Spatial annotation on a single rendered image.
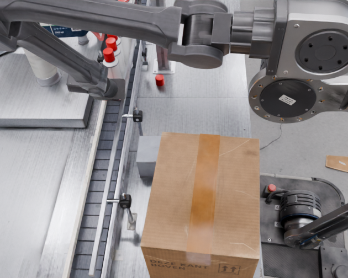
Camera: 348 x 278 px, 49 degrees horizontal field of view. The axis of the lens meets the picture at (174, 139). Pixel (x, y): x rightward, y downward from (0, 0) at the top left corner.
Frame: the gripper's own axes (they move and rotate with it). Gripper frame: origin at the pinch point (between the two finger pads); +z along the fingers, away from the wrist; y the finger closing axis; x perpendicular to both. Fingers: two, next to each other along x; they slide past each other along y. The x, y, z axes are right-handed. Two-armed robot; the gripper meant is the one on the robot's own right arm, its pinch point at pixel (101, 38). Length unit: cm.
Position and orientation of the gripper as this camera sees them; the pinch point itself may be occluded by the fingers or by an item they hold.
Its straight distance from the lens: 142.9
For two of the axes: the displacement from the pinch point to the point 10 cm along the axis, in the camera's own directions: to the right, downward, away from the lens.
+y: -0.6, 8.0, -6.0
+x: 10.0, 0.1, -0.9
